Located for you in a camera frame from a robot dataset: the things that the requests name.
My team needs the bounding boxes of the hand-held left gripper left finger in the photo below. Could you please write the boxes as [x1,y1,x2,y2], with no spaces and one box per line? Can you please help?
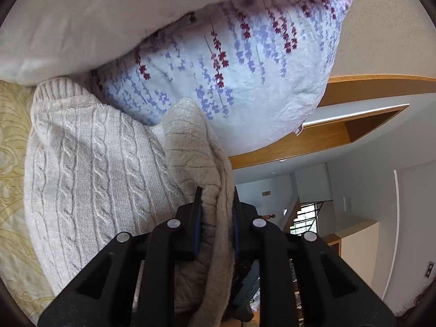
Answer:
[37,187,204,327]

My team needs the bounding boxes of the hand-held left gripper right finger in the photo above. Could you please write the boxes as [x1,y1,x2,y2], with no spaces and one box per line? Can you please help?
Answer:
[232,188,397,327]

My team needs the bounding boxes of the beige cable knit sweater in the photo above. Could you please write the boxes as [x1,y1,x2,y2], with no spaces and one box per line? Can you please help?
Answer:
[24,77,263,327]

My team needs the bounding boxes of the black stair railing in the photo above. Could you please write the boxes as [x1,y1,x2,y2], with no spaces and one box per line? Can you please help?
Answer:
[291,200,332,237]

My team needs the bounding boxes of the white purple floral print pillow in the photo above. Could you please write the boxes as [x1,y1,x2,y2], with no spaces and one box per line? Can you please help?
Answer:
[83,0,355,155]

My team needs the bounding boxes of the dark hair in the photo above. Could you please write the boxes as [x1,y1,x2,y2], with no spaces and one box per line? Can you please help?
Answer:
[392,279,436,327]

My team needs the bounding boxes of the yellow orange patterned bed sheet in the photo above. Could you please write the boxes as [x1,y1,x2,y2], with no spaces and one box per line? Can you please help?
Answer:
[0,78,58,324]

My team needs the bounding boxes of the pale pink floral pillow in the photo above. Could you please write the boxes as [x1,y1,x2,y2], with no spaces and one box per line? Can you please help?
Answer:
[0,0,353,87]

